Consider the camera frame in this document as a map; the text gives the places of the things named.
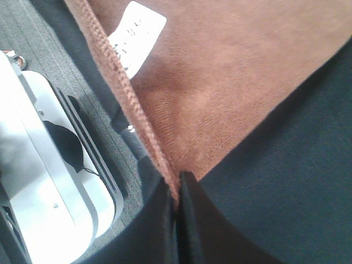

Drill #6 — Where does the black table cloth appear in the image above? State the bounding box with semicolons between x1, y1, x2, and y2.
33;1;351;263

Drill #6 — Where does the white towel care label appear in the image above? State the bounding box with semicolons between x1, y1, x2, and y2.
108;1;167;79

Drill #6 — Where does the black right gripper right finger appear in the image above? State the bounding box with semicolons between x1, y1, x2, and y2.
176;172;278;263

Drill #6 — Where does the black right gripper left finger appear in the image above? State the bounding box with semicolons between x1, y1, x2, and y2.
79;156;179;264

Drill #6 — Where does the brown microfibre towel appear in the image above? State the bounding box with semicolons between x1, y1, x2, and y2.
66;1;351;202

